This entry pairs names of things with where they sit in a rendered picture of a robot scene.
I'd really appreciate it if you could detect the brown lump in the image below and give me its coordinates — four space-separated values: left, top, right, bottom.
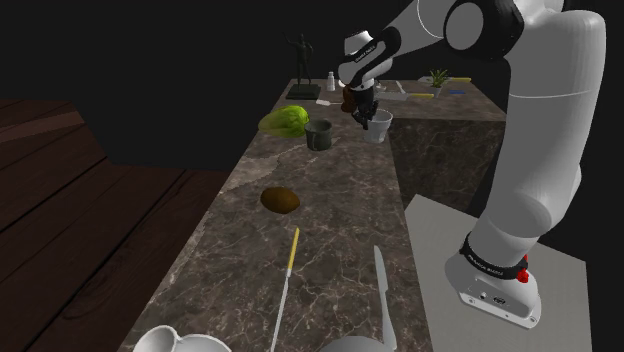
340 86 359 114

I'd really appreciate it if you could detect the white cup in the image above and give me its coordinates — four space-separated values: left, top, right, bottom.
362 108 394 145

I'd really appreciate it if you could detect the dark green mug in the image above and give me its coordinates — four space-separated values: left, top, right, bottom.
303 118 334 152

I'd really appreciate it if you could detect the dark human statue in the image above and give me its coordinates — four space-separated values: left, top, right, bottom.
284 32 323 102

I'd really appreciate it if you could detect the small potted green plant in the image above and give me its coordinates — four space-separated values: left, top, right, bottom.
427 68 451 98

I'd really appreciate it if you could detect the green lettuce head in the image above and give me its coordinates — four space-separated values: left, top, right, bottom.
257 105 311 139

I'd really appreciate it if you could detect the brown kiwi fruit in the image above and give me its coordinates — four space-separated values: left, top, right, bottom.
259 186 301 215

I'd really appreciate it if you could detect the silver knife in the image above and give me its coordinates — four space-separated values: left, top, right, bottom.
372 244 399 352

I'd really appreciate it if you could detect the grey robot stand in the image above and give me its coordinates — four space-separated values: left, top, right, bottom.
403 193 594 352

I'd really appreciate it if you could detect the grey bowl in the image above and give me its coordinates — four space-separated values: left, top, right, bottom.
318 334 394 352

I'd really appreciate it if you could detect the white pitcher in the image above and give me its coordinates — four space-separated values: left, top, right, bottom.
131 324 233 352

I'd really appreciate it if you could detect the yellow-handled long thin tool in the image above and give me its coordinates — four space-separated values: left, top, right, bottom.
268 226 301 352

